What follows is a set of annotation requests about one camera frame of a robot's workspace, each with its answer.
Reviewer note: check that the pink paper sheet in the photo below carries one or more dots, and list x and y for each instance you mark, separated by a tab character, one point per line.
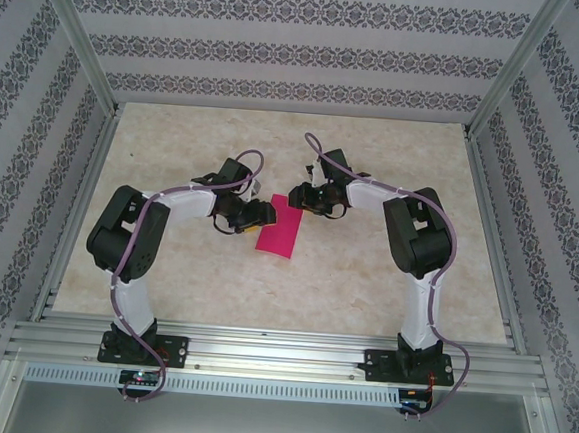
281	231

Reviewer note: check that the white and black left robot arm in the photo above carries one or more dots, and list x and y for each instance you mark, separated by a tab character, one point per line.
190	203

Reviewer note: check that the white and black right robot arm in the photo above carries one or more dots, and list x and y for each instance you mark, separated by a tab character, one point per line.
366	192

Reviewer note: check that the grey metal sheet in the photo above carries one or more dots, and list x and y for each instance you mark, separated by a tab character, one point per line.
273	426

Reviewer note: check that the aluminium mounting rail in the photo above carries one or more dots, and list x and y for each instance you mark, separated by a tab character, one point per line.
278	356

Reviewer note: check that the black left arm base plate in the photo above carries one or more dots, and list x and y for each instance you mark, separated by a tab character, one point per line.
178	350

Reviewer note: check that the aluminium side rail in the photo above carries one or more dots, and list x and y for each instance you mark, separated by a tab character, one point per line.
484	192
79	210

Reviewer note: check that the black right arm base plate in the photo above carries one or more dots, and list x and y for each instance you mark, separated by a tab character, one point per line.
375	364

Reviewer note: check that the aluminium frame post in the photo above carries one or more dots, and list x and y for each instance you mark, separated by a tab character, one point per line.
83	35
514	68

